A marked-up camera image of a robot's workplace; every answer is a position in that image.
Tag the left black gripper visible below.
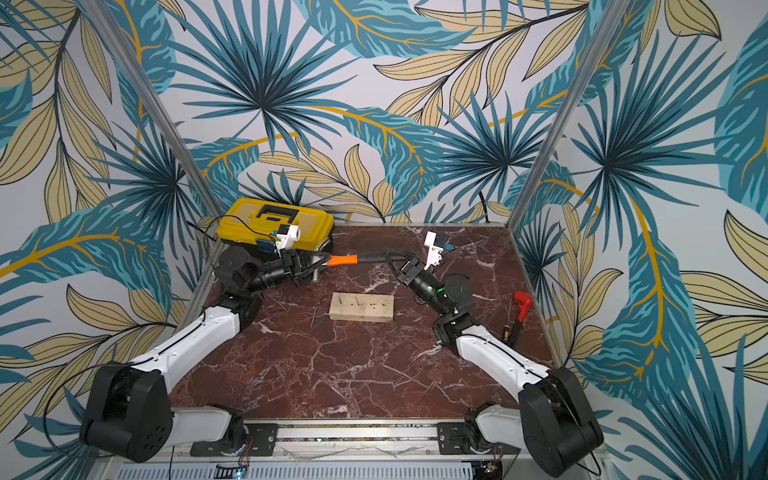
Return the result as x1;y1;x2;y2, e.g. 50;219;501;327
246;247;333;294

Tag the orange black claw hammer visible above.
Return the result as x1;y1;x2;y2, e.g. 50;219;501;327
309;252;387;281

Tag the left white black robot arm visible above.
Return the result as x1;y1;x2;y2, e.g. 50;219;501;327
79;246;331;463

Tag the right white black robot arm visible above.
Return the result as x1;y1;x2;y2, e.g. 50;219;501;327
382;250;604;477

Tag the light wooden board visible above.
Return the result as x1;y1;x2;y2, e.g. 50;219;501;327
328;292;395;323

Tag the yellow black plastic toolbox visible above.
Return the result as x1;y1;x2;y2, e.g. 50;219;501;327
216;198;334;254

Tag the red pipe wrench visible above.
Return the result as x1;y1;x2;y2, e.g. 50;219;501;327
510;291;533;338

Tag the white perforated vent panel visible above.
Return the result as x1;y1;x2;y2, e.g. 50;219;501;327
109;461;473;479

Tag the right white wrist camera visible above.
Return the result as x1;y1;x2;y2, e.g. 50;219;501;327
424;231;453;270

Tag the aluminium front frame rail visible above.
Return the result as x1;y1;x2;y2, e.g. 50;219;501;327
89;417;613;464

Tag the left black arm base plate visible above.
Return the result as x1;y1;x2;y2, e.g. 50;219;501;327
190;423;278;458

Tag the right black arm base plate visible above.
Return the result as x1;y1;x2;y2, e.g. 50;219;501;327
436;421;520;455

